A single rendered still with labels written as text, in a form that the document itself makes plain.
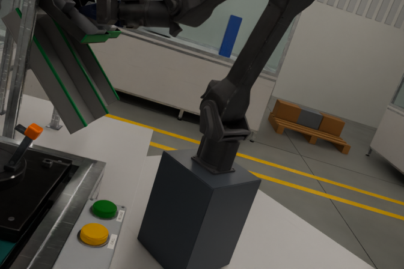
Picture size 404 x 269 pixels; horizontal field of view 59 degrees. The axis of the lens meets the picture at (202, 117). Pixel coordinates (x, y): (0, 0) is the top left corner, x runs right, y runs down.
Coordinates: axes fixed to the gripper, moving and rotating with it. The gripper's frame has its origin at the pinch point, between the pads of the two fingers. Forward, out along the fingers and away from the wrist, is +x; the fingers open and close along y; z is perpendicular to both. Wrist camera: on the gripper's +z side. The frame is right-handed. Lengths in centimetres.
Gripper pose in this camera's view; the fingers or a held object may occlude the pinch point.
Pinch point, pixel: (98, 11)
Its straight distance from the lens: 85.2
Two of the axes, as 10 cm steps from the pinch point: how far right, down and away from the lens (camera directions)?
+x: -9.8, -0.8, 1.5
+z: 0.5, -9.8, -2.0
